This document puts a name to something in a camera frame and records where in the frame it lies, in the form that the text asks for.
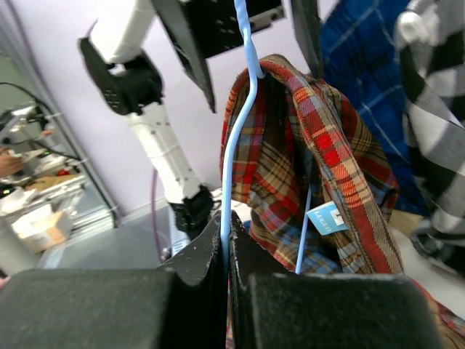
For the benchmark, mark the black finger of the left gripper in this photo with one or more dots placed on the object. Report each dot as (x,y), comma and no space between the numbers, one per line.
(178,19)

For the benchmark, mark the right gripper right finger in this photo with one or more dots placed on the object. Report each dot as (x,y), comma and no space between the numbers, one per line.
(275,308)

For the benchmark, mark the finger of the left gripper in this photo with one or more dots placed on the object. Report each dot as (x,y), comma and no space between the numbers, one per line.
(306,23)

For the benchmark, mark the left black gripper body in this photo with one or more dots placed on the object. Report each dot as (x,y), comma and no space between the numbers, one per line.
(215,24)

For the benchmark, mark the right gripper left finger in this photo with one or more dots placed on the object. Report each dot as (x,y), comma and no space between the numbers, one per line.
(181,304)

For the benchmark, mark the light blue hanger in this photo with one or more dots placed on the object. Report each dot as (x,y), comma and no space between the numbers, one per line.
(255,73)

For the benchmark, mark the red brown plaid shirt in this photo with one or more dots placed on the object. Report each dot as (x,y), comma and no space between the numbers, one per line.
(312,173)

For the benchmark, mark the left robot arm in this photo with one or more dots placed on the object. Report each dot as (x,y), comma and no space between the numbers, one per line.
(132,86)

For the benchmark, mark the blue plaid shirt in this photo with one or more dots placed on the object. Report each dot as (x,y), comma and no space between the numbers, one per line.
(357,43)

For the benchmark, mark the black white checked shirt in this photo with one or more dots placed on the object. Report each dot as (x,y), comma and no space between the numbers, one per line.
(429,40)

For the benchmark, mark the cardboard box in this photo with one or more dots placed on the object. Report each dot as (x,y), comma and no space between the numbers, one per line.
(39,235)

